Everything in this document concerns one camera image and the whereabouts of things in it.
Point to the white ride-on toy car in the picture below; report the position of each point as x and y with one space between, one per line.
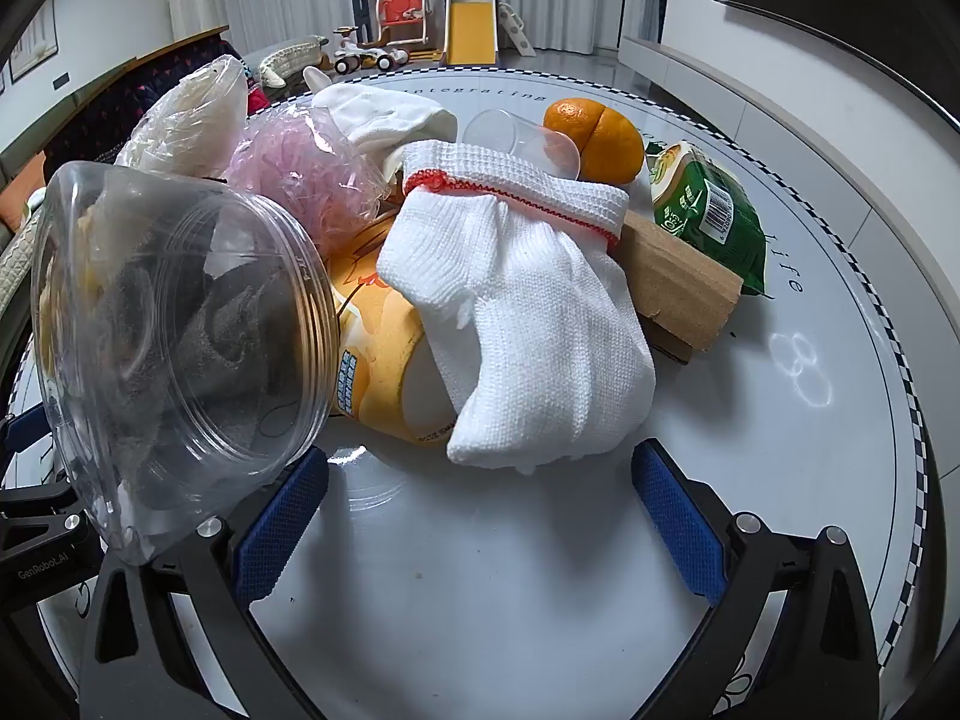
367 52

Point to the orange mandarin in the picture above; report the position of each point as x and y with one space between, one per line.
600 135

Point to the orange pillow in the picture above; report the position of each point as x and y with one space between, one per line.
9 206

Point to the green snack packet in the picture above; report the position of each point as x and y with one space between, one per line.
705 210

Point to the white knit glove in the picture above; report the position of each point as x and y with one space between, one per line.
525 315

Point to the framed wall picture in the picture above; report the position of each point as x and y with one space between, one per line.
34 37

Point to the clear bag with white filling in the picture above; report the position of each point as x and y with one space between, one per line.
195 120

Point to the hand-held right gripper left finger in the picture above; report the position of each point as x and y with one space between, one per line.
277 525

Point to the red patterned covered table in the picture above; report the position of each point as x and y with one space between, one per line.
112 101

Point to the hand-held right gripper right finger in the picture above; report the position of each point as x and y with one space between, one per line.
679 525

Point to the white tissue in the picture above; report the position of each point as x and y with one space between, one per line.
382 116

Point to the yellow toy slide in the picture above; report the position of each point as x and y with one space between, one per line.
472 30

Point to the pink shredded plastic bag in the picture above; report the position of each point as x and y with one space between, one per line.
300 172

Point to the toy swing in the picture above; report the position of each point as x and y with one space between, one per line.
401 7

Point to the clear plastic cup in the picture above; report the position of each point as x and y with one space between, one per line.
517 139

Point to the yellow paper cup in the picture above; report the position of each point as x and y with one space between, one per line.
382 360

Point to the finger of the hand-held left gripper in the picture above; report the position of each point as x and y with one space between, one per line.
22 435

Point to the beige quilted sofa mat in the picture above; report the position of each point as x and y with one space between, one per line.
13 262

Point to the white rocking toy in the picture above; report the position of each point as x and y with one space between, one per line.
289 60

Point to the round white table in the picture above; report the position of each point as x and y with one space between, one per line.
487 600

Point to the clear plastic jar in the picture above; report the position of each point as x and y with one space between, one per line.
187 330

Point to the brown cardboard piece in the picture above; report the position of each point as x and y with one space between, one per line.
682 292

